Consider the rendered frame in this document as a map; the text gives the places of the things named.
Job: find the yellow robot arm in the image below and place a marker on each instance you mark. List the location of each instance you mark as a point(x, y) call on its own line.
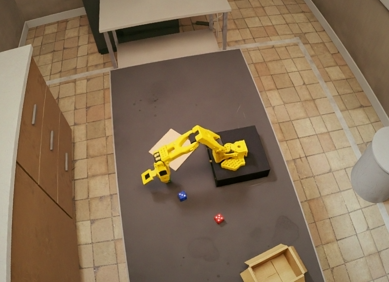
point(200, 135)

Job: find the beige flat mat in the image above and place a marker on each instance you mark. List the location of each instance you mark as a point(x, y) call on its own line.
point(168, 138)

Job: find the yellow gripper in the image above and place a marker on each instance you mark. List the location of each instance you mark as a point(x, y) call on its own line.
point(148, 175)

